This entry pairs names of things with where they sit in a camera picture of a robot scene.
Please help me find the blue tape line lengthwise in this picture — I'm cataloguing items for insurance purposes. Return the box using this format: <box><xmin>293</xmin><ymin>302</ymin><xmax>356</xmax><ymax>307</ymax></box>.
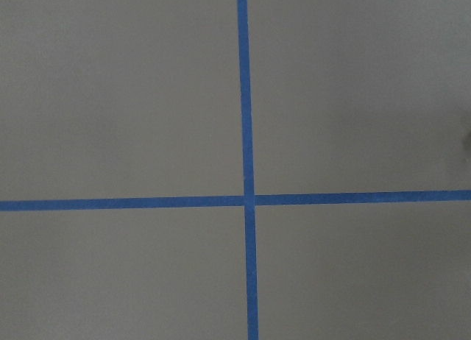
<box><xmin>237</xmin><ymin>0</ymin><xmax>259</xmax><ymax>339</ymax></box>

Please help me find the blue tape line crosswise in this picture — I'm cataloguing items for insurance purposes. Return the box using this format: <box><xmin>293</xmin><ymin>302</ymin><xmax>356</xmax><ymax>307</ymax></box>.
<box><xmin>1</xmin><ymin>190</ymin><xmax>470</xmax><ymax>212</ymax></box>

